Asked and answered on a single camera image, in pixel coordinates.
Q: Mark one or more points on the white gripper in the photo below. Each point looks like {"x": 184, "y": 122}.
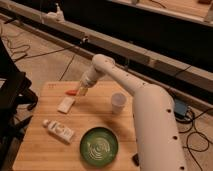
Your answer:
{"x": 88, "y": 80}

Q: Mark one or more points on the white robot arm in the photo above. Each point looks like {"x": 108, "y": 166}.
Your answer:
{"x": 158, "y": 144}

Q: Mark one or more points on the white sponge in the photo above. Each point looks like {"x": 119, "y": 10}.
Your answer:
{"x": 66, "y": 104}

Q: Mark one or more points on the translucent plastic cup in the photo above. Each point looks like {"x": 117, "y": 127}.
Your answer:
{"x": 118, "y": 102}

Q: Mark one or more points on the white lotion tube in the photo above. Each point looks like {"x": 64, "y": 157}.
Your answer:
{"x": 58, "y": 130}

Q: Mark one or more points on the wooden table board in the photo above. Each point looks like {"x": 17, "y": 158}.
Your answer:
{"x": 52, "y": 139}

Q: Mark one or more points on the green plate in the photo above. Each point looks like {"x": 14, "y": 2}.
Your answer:
{"x": 99, "y": 147}

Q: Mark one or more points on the black chair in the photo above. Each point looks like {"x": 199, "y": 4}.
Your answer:
{"x": 14, "y": 91}

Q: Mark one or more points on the black phone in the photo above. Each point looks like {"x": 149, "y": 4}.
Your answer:
{"x": 135, "y": 159}

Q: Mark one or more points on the blue power box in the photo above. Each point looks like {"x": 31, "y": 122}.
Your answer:
{"x": 180, "y": 109}

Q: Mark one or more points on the white object on rail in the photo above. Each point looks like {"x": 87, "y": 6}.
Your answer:
{"x": 58, "y": 15}

